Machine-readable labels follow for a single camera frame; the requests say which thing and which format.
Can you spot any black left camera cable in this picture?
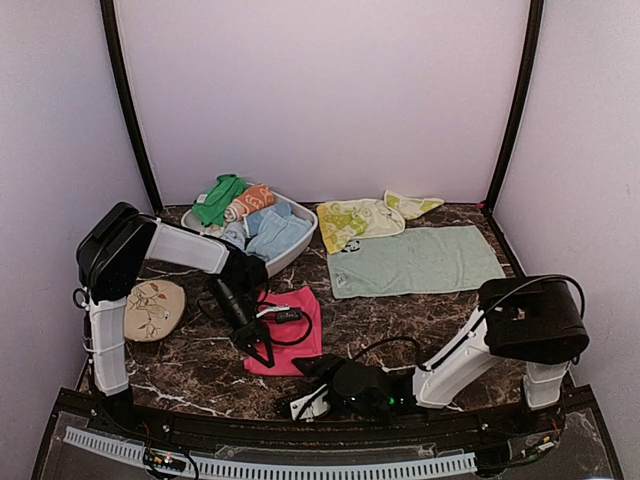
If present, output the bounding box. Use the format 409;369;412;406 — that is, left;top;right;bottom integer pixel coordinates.
197;289;314;346

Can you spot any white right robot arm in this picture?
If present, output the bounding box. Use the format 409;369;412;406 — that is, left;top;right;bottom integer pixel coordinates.
288;274;590;434

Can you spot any black corner post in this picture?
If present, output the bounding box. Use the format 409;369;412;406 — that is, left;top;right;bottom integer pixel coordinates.
99;0;164;214
483;0;544;216

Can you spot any pink microfibre towel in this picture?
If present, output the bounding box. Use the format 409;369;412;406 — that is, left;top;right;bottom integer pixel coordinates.
244;286;322;377

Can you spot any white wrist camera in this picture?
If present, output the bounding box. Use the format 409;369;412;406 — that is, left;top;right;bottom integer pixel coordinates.
289;384;331;422
256;306;302;324

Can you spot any grey plastic basin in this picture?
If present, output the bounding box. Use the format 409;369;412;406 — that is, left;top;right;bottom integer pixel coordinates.
180;191;318;277

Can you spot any round painted ceramic plate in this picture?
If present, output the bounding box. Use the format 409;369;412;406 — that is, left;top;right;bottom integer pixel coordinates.
124;279;186;343

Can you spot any green rolled towel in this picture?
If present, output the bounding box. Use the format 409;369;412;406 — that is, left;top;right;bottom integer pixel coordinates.
192;174;248;227

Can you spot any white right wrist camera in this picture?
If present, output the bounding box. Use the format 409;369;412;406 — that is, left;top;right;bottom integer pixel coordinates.
289;384;331;422

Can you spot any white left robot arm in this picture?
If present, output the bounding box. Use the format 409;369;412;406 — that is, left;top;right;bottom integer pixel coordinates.
76;202;274;397

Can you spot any black front table rail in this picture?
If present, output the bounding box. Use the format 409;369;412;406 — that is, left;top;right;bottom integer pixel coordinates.
42;377;602;451

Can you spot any light blue rolled towel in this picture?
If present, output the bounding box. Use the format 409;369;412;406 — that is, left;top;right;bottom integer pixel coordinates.
244;202;312;262

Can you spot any black right corner post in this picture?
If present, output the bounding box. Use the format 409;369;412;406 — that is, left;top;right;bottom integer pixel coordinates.
483;0;544;216

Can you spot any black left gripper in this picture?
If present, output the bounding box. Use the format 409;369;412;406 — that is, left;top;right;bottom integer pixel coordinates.
209;278;275;367

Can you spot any grey slotted cable duct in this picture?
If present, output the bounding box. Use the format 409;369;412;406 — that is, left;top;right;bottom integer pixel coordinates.
62;427;478;479

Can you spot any mint green panda towel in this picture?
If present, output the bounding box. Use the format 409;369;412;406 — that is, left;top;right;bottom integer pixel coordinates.
327;225;505;299

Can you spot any orange rolled towel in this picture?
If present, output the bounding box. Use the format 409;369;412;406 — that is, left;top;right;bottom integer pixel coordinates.
223;184;275;223

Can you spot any yellow green patterned towel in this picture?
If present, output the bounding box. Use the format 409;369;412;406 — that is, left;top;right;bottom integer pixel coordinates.
316;190;445;254

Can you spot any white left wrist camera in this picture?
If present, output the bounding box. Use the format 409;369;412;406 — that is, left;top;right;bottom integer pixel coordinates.
256;306;302;324

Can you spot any black left corner post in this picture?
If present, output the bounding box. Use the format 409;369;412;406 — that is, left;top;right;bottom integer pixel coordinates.
99;0;164;214

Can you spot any small blue rolled towel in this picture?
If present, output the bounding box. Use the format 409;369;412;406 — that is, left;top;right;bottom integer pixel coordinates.
220;222;248;251

